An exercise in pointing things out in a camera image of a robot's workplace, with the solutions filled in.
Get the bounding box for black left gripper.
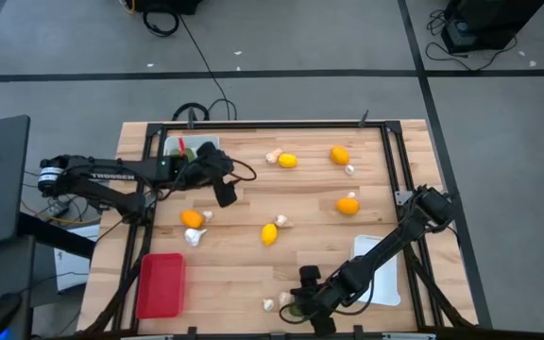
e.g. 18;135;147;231
189;140;239;209

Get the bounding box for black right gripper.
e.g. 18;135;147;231
290;264;353;338

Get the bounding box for orange citrus fruit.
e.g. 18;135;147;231
335;196;361;217
180;209;205;230
331;144;350;166

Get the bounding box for large white garlic bulb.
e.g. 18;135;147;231
184;228;209;248

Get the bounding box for white plastic basket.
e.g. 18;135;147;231
162;134;221;160
349;234;402;307

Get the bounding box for red plastic basket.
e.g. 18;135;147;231
135;252;187;320

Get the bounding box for black power adapter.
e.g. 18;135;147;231
46;200;71;218

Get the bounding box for black equipment case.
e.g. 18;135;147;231
129;0;205;15

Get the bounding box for white box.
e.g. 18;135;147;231
53;224;101;293

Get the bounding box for black computer mouse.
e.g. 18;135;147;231
0;292;24;340

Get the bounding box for black equipment box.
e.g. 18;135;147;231
440;0;544;56

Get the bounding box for thick black cable loop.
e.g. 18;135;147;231
171;102;211;122

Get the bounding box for long black floor cable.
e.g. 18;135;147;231
178;13;238;122

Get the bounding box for black metal table frame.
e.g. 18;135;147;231
80;109;479;340

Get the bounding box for coiled black cable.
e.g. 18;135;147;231
142;9;180;38

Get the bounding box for yellow cable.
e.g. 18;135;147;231
21;201;103;226

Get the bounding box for thin black cables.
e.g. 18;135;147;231
21;169;112;228

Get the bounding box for black cable bundle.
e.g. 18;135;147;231
425;8;519;72

